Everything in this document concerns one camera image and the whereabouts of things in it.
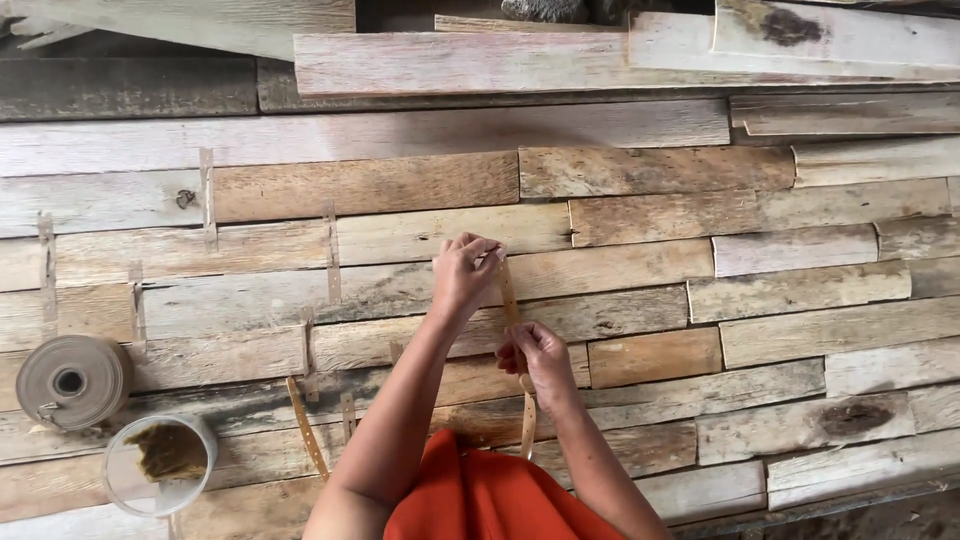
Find person's left hand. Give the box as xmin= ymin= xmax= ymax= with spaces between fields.
xmin=432 ymin=231 xmax=506 ymax=321

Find person's right hand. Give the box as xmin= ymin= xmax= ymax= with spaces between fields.
xmin=495 ymin=321 xmax=576 ymax=415

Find long perforated brown tape strip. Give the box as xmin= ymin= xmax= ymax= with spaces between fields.
xmin=497 ymin=253 xmax=538 ymax=461

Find person's orange garment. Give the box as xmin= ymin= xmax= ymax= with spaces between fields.
xmin=383 ymin=428 xmax=625 ymax=540

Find patchwork of joined veneer sheets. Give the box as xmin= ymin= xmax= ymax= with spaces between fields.
xmin=0 ymin=93 xmax=960 ymax=540

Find pale loose wood board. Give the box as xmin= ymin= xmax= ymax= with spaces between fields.
xmin=292 ymin=30 xmax=751 ymax=100

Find loose perforated tape strip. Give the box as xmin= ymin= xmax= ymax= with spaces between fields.
xmin=285 ymin=375 xmax=332 ymax=483

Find grey stone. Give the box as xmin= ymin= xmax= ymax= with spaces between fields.
xmin=500 ymin=0 xmax=588 ymax=24

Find brown glue mass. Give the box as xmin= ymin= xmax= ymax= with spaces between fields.
xmin=123 ymin=422 xmax=210 ymax=483

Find grey loose wood board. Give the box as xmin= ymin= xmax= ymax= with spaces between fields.
xmin=0 ymin=0 xmax=358 ymax=63

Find clear plastic glue container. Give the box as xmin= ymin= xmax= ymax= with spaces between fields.
xmin=101 ymin=411 xmax=219 ymax=519

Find loose wood board dark knot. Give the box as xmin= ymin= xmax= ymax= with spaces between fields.
xmin=628 ymin=0 xmax=960 ymax=84

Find roll of brown veneer tape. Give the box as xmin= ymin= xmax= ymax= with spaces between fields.
xmin=15 ymin=334 xmax=137 ymax=433

